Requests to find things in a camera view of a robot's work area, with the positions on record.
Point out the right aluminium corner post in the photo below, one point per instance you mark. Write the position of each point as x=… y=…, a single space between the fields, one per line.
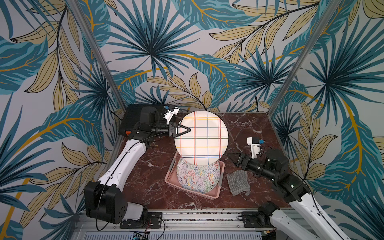
x=321 y=25

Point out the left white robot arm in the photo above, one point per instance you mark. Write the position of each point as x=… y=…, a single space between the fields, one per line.
x=104 y=199

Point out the grey knitted dish cloth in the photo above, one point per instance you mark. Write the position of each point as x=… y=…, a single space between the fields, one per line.
x=238 y=183

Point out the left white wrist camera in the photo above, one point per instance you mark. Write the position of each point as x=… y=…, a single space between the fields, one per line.
x=170 y=112

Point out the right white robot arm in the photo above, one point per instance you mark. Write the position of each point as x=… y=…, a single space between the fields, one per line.
x=274 y=166

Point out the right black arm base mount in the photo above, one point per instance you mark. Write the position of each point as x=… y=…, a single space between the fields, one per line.
x=255 y=220

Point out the plaid striped white plate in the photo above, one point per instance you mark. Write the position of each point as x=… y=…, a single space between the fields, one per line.
x=208 y=140

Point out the colourful squiggle pattern plate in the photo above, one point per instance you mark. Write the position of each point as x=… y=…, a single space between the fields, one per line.
x=196 y=178

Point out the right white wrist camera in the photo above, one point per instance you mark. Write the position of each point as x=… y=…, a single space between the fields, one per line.
x=255 y=145

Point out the pink perforated plastic basket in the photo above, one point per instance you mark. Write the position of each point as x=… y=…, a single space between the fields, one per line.
x=172 y=180

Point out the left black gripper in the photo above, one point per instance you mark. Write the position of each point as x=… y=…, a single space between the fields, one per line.
x=173 y=127

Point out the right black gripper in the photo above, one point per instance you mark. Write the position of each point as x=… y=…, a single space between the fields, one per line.
x=244 y=161

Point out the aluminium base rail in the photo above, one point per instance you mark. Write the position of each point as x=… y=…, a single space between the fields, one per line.
x=201 y=224

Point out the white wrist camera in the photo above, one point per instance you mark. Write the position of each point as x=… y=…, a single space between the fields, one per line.
x=170 y=112
x=255 y=145

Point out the black plastic tool case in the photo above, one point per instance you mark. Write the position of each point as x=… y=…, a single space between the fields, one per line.
x=133 y=115

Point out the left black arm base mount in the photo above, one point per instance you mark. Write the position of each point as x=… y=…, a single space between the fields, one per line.
x=147 y=220

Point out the left aluminium corner post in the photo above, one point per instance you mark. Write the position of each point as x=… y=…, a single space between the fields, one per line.
x=90 y=37

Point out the aluminium corner post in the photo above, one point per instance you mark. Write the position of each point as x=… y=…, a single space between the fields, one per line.
x=321 y=25
x=90 y=37

